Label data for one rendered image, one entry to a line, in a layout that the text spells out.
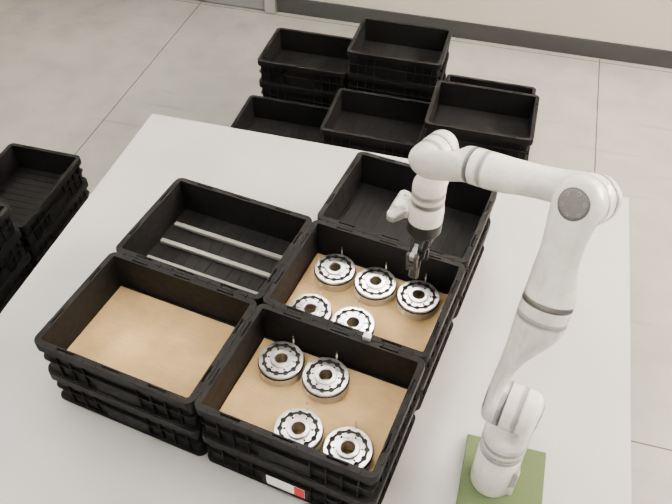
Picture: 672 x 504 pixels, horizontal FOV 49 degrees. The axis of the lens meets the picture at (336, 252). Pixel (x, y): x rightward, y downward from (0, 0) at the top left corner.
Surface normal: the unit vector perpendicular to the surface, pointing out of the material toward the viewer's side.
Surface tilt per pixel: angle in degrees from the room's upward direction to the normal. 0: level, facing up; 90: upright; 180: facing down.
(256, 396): 0
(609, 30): 90
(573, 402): 0
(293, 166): 0
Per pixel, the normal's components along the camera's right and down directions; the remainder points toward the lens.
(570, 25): -0.26, 0.69
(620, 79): 0.01, -0.69
